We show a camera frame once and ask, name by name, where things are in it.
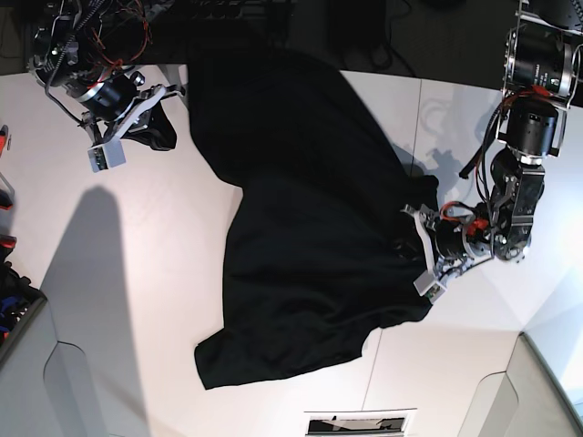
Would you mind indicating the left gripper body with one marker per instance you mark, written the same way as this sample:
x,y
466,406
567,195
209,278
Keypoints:
x,y
456,238

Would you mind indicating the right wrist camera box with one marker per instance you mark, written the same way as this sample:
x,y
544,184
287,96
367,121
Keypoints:
x,y
106,156

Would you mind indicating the left grey table bracket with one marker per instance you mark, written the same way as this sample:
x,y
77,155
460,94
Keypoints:
x,y
72,393

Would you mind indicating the red black clamp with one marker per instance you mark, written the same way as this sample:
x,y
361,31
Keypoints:
x,y
7,242
7,193

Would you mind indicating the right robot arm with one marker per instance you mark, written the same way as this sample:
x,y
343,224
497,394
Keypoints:
x,y
92,50

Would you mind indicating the black t-shirt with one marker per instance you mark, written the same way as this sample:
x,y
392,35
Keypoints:
x,y
320,252

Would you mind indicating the red handled screwdriver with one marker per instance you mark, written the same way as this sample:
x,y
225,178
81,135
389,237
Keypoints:
x,y
4,138

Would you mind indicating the bin of dark clothes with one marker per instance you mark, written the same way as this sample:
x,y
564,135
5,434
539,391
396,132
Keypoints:
x,y
20,303

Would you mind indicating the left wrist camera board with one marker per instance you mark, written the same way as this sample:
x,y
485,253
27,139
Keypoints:
x,y
429,286

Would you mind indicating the right grey table bracket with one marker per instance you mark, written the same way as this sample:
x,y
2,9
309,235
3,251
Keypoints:
x,y
492,408

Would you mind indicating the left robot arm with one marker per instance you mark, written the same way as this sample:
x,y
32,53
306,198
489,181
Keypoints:
x,y
542,71

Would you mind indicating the grey table bracket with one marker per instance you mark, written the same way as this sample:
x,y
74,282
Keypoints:
x,y
72,393
492,408

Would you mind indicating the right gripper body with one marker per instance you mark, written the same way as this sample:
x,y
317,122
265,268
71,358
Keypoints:
x,y
132,114

